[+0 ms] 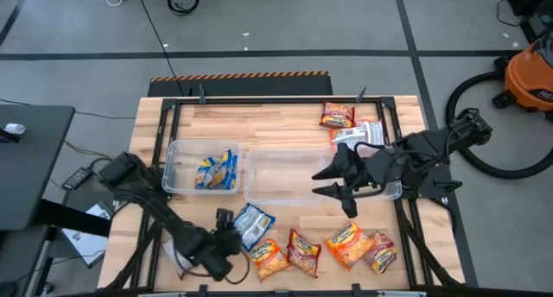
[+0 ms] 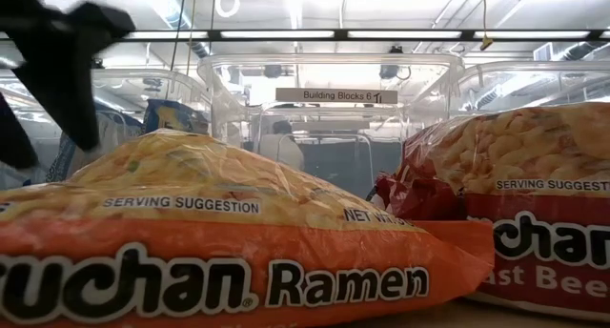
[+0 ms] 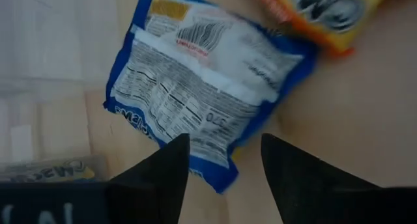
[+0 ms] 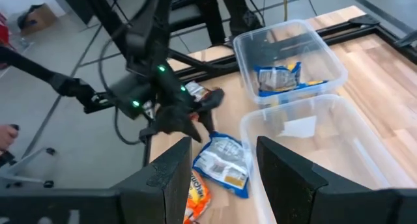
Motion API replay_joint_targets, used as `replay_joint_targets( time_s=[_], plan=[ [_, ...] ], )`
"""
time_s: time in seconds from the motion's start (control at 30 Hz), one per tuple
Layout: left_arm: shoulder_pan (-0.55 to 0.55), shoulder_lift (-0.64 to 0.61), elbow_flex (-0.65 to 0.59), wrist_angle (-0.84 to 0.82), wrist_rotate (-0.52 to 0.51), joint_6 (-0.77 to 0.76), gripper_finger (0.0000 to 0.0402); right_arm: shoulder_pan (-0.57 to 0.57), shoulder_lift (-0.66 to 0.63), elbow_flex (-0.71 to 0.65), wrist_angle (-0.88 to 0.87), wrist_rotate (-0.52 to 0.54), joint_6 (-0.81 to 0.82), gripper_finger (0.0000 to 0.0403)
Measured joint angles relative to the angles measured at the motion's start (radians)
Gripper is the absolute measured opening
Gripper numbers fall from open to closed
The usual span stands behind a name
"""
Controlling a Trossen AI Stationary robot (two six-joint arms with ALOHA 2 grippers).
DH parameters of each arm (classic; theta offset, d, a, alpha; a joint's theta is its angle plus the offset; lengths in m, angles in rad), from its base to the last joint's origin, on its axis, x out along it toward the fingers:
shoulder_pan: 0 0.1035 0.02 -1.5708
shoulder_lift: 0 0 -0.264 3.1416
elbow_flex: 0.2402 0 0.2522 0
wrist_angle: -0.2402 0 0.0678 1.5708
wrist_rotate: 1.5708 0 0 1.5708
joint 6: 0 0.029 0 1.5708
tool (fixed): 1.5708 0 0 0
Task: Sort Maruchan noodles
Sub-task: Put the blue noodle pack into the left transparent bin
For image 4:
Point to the person's hand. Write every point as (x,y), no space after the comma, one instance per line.
(6,137)

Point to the cardboard box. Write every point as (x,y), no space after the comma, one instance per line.
(39,20)

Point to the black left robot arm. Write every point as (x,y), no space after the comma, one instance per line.
(32,67)

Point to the blue Maruchan noodle pack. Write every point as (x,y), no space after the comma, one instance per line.
(221,162)
(277,79)

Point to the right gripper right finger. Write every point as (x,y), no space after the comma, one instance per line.
(286,191)

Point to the red object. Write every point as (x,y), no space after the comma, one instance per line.
(3,32)

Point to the black desk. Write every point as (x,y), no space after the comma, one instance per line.
(189,15)

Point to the clear plastic bin with label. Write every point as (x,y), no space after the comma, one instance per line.
(342,146)

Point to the orange Maruchan noodle pack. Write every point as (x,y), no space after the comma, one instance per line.
(197,198)

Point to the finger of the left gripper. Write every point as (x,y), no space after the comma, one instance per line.
(211,100)
(190,129)

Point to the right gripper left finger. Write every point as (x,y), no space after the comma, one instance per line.
(163,191)

